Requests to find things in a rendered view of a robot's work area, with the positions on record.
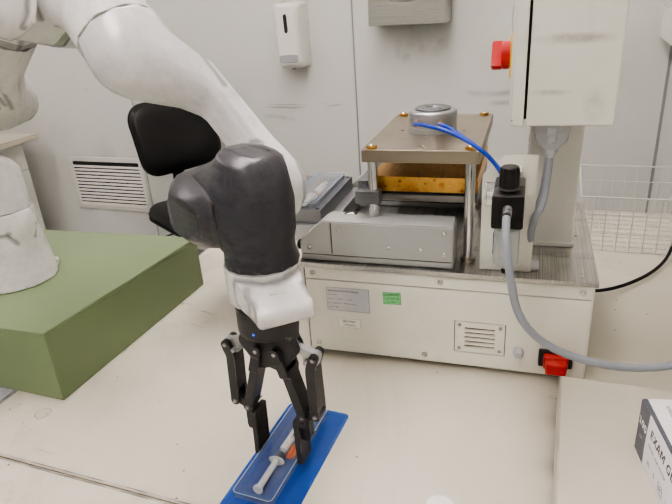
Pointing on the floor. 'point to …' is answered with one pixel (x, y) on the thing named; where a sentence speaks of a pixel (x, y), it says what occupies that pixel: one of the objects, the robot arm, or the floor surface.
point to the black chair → (170, 146)
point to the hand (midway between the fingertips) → (281, 433)
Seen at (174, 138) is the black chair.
